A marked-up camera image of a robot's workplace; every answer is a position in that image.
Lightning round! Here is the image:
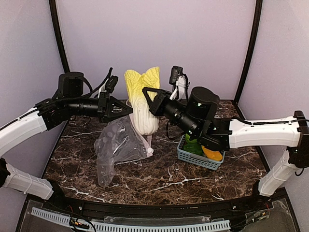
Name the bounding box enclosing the yellow white napa cabbage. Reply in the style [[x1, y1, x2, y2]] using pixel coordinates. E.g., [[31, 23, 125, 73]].
[[124, 66, 160, 135]]

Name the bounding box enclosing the clear zip top bag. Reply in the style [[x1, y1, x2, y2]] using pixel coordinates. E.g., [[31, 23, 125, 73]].
[[94, 113, 154, 187]]

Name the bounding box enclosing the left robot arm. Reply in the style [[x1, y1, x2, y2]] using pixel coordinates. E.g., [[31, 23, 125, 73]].
[[0, 71, 133, 200]]

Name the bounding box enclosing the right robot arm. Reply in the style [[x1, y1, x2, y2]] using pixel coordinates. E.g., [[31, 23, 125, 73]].
[[142, 87, 309, 197]]

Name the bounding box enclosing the green bell pepper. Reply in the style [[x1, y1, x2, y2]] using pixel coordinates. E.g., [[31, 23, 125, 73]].
[[183, 134, 203, 156]]

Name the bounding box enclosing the light blue plastic basket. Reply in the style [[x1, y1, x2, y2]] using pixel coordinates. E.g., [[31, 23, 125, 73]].
[[177, 135, 225, 171]]

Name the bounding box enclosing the orange yellow mango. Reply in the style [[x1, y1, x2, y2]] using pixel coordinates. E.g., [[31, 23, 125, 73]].
[[201, 146, 223, 161]]

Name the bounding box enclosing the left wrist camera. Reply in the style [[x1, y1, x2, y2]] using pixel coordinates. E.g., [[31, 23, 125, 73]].
[[98, 68, 118, 94]]

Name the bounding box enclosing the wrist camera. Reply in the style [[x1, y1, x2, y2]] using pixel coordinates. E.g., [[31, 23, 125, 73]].
[[169, 66, 189, 100], [98, 68, 118, 94]]

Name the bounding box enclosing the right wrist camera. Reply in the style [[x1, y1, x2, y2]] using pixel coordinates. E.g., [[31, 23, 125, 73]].
[[169, 66, 189, 100]]

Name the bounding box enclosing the white slotted cable duct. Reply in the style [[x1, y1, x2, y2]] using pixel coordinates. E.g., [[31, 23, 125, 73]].
[[31, 207, 231, 232]]

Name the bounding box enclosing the left black frame post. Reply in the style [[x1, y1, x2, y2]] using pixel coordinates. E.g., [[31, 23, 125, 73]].
[[49, 0, 70, 73]]

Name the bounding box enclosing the black frame post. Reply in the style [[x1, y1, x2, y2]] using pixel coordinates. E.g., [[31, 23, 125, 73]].
[[234, 0, 263, 105], [49, 0, 70, 73]]

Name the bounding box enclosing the black front rail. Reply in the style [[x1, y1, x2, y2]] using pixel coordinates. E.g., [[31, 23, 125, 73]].
[[41, 188, 288, 224]]

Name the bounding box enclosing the right black frame post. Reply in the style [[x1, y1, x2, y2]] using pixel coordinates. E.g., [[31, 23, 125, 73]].
[[234, 0, 263, 105]]

